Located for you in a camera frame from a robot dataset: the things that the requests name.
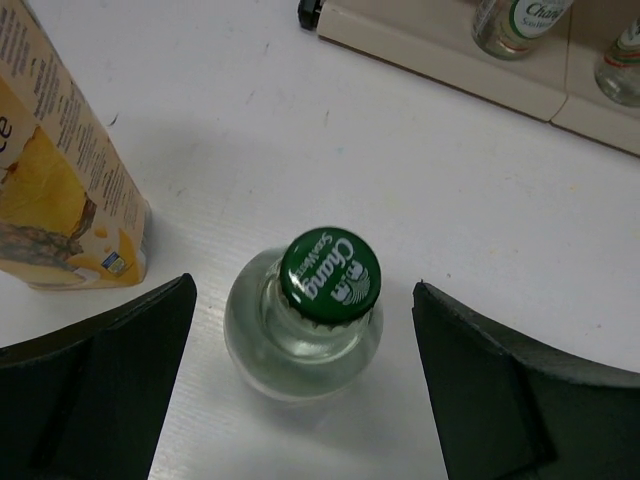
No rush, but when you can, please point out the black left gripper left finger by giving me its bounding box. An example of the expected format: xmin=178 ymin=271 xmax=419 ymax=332
xmin=1 ymin=274 xmax=197 ymax=479

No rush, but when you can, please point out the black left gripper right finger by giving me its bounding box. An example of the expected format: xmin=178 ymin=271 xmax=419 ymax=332
xmin=412 ymin=282 xmax=639 ymax=479

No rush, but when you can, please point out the blue Fontana juice carton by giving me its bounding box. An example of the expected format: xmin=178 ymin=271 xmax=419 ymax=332
xmin=1 ymin=1 xmax=150 ymax=290

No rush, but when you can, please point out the clear glass bottle green cap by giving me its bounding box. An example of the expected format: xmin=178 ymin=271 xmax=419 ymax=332
xmin=594 ymin=18 xmax=639 ymax=108
xmin=472 ymin=0 xmax=573 ymax=60
xmin=224 ymin=226 xmax=384 ymax=402

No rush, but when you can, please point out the beige three-tier shelf rack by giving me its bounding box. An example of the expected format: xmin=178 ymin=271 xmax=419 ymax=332
xmin=297 ymin=1 xmax=639 ymax=155

